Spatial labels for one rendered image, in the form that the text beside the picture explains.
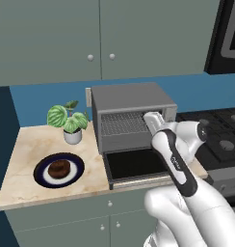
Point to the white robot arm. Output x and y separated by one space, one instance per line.
199 222

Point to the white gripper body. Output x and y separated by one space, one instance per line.
152 119

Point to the green plant in white pot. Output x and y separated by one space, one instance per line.
69 122

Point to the black gas hob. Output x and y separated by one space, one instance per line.
223 138

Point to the toaster oven door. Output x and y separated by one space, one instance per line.
135 165

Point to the grey-green wall cupboard door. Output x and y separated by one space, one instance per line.
154 35
45 38

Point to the white wall socket plate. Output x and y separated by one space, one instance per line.
88 97

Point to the grey-green base cupboard door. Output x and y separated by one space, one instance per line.
132 230
61 233

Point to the black microwave oven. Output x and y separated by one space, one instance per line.
223 35

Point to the round white cupboard knob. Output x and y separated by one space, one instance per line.
112 56
90 58

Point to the grey toaster oven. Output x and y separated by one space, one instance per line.
129 96

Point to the brown bagel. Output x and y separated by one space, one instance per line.
59 169

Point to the small white cupboard knob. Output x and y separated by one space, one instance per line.
102 227
118 225

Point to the dark blue white plate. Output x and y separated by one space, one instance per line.
78 167

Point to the small white drawer knob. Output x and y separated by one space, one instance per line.
109 203

